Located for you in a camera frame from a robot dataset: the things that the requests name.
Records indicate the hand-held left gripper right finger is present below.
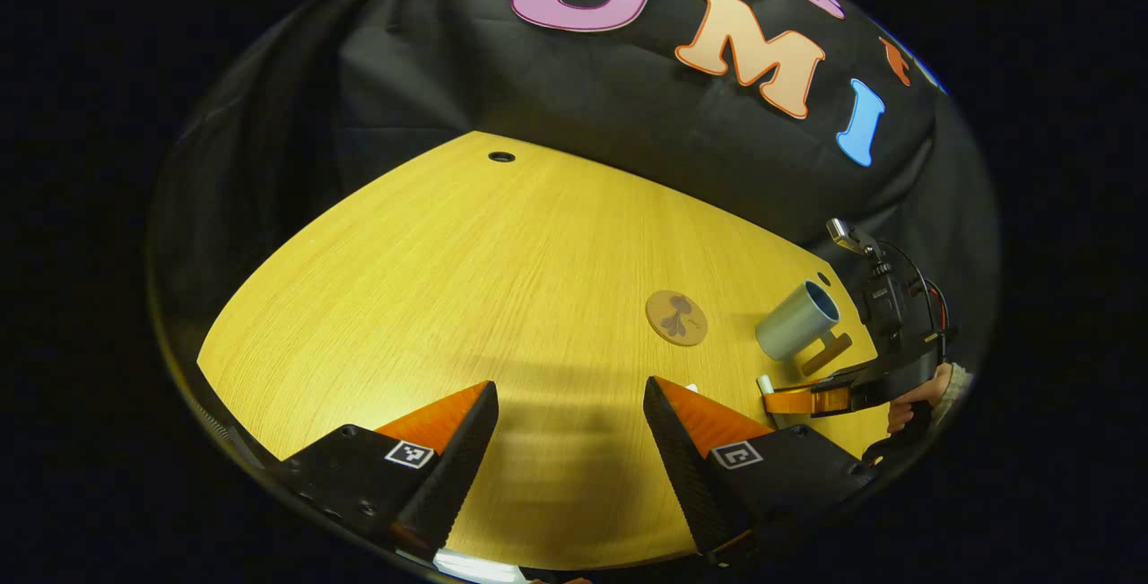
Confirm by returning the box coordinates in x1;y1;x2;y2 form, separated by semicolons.
642;376;880;565

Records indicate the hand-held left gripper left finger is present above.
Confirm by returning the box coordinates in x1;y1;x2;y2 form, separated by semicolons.
260;380;500;560

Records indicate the grey cup with wooden handle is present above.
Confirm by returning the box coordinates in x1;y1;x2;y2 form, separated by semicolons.
755;279;853;379

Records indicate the round brown coaster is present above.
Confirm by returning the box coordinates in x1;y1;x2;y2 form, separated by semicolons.
645;289;709;348

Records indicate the wooden desktop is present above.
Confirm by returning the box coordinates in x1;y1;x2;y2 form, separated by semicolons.
196;131;893;571

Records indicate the black backdrop cloth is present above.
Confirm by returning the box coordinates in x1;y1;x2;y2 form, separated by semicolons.
148;0;1001;388

